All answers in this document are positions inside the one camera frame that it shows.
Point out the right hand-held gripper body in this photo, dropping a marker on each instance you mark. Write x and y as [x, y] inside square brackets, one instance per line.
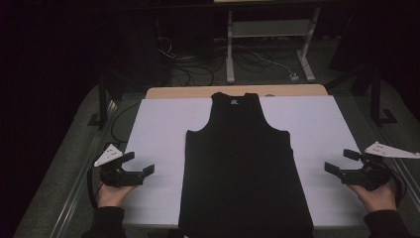
[366, 177]

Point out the round grey table grommet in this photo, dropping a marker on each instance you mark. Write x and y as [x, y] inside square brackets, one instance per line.
[269, 95]

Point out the person's left hand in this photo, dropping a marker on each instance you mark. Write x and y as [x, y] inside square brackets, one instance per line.
[112, 196]

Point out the white board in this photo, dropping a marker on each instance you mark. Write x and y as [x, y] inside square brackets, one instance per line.
[158, 132]

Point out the person's right hand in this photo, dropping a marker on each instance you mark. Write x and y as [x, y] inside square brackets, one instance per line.
[379, 200]

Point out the black tank top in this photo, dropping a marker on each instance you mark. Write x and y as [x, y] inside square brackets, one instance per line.
[241, 165]

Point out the black metal stand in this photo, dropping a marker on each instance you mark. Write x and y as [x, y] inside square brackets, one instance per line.
[375, 99]
[103, 99]

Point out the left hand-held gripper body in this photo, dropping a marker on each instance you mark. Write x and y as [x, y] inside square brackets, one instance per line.
[114, 177]

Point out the metal floor rail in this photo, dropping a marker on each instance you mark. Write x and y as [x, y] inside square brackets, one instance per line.
[74, 198]
[409, 188]

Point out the white metal desk frame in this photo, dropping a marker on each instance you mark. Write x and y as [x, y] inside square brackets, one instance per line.
[270, 28]

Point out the white plug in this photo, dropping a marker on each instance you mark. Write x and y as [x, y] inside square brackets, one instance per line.
[294, 77]

